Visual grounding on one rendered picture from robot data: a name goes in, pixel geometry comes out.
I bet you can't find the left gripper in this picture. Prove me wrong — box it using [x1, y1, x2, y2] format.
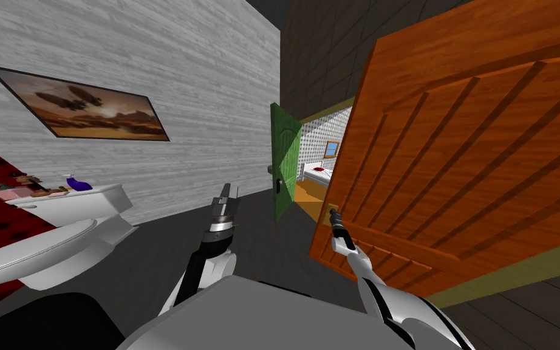
[210, 183, 240, 225]

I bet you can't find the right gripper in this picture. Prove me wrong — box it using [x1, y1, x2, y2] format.
[330, 207, 349, 241]

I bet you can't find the brass door handle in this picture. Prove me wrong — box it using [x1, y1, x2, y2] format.
[322, 204, 341, 228]

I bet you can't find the white bed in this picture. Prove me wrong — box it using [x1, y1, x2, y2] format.
[301, 162, 335, 188]

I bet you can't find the green door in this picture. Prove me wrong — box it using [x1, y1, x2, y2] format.
[267, 101, 304, 224]

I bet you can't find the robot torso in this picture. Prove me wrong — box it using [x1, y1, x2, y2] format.
[114, 274, 419, 350]

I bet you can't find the orange wooden door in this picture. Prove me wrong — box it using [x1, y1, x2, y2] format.
[309, 0, 560, 299]

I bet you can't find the framed brown landscape picture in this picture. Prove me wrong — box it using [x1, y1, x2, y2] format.
[0, 63, 171, 143]

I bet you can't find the white toilet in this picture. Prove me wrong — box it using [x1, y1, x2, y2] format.
[0, 173, 138, 292]

